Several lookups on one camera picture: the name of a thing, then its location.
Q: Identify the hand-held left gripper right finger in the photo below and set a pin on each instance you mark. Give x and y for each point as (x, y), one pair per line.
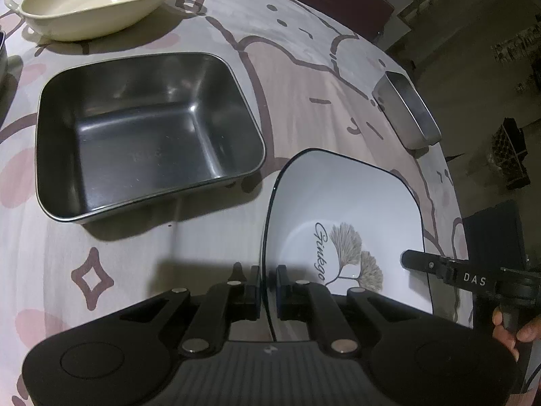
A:
(284, 300)

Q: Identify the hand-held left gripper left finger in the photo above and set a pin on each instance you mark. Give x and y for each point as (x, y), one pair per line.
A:
(253, 298)

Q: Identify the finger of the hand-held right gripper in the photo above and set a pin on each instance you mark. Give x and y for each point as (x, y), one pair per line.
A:
(422, 264)

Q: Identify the white square leaf-print plate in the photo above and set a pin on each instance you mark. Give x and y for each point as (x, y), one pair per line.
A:
(346, 194)

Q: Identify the large steel rectangular tray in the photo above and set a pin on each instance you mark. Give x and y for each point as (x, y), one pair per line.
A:
(139, 135)

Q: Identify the round steel bowl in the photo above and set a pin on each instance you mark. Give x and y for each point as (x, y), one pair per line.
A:
(2, 57)

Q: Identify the person's right hand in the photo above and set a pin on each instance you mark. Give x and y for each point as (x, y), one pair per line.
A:
(530, 330)

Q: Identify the dark lattice rack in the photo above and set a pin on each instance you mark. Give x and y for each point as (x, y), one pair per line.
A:
(509, 152)

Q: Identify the small steel rectangular container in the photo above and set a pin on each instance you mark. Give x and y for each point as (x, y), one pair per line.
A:
(418, 122)

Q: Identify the bear-print tablecloth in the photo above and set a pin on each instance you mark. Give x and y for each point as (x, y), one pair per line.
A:
(296, 72)

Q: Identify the maroon chair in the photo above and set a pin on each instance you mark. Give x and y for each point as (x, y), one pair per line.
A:
(351, 4)

